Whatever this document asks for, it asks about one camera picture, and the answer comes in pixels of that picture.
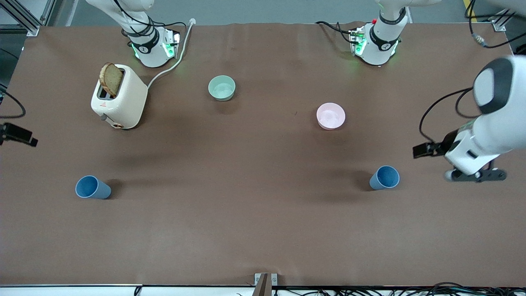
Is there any blue plastic cup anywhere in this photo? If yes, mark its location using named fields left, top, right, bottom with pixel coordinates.
left=75, top=175, right=112, bottom=200
left=369, top=165, right=400, bottom=191

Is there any pink bowl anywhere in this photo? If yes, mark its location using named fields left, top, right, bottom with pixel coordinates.
left=316, top=103, right=346, bottom=130

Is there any cream white toaster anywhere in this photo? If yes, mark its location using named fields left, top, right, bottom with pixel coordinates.
left=90, top=64, right=148, bottom=130

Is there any brown bread slice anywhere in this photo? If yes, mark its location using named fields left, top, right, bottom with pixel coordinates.
left=99, top=62, right=124, bottom=97

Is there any brown table cover mat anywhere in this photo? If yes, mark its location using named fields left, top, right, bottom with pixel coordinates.
left=0, top=21, right=526, bottom=287

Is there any green bowl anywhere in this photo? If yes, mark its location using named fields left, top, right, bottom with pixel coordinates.
left=208, top=75, right=236, bottom=102

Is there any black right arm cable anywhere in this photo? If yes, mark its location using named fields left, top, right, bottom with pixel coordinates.
left=0, top=84, right=26, bottom=120

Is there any aluminium frame profile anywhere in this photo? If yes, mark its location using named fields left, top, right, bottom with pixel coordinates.
left=0, top=0, right=56, bottom=37

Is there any metal corner bracket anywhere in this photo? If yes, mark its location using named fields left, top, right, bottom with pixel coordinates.
left=491, top=18, right=514, bottom=32

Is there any black cable bundle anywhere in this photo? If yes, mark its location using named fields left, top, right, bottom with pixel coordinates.
left=236, top=282, right=526, bottom=296

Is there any black left base cable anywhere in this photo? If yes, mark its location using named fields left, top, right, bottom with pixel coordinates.
left=315, top=21, right=355, bottom=44

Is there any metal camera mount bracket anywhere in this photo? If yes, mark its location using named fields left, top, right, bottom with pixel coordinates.
left=254, top=273, right=278, bottom=296

